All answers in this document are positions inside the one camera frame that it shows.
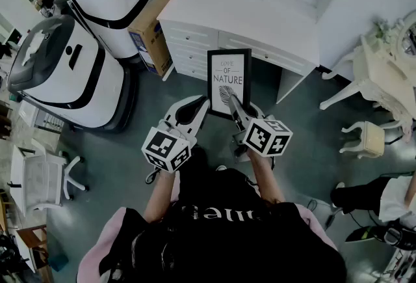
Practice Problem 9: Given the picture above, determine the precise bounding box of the white low cabinet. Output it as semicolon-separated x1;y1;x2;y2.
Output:
18;101;66;133

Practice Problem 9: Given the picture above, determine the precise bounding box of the white mesh office chair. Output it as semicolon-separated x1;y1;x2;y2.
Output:
9;137;89;217

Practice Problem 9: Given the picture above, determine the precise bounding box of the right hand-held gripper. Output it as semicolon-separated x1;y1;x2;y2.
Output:
228;94;293;162

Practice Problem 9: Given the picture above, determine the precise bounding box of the person's left forearm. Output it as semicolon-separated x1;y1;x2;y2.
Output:
142;169;181;224

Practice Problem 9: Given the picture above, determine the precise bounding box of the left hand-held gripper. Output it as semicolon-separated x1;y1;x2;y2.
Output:
142;95;211;174

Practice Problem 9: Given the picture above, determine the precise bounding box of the cream framed oval mirror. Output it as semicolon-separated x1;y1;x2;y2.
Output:
396;10;416;58

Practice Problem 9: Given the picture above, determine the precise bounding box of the grey gripper wrist cord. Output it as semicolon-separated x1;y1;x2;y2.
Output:
145;167;163;185

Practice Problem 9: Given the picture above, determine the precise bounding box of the white grey robot with paper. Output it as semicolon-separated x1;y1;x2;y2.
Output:
6;14;137;133

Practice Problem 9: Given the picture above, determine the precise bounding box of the white desk with hutch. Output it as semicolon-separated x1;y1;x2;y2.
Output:
157;0;358;104

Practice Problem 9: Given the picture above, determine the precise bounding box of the brown cardboard box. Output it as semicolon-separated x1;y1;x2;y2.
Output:
127;0;181;77

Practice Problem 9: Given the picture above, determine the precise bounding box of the cream ornate stool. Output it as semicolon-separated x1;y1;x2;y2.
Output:
339;120;386;159

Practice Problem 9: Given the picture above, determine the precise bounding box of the brown wooden table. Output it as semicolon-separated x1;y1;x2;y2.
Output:
16;224;55;283

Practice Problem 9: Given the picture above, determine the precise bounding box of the black floor cable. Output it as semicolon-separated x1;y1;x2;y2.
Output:
307;198;339;231

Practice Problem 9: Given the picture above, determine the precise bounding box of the black framed nature print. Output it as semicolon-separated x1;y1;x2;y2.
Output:
207;48;253;121

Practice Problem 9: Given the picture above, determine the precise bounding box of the person's pink jacket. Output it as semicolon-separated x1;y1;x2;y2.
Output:
76;174;339;283

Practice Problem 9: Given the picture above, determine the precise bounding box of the person's black clothed body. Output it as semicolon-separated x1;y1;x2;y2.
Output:
97;144;347;283

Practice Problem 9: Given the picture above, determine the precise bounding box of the small flower arrangement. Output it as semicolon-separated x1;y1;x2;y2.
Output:
372;18;401;40

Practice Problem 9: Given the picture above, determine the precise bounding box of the person's right forearm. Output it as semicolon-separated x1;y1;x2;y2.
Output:
246;148;283;206

